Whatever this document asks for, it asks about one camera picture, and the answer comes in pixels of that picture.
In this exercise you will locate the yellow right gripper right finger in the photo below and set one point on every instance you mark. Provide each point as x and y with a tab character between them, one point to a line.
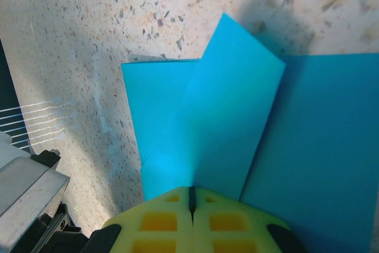
231	229

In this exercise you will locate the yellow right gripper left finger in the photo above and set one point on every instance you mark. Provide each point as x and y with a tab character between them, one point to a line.
157	226

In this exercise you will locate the blue paper sheet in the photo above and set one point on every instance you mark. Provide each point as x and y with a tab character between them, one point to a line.
225	102

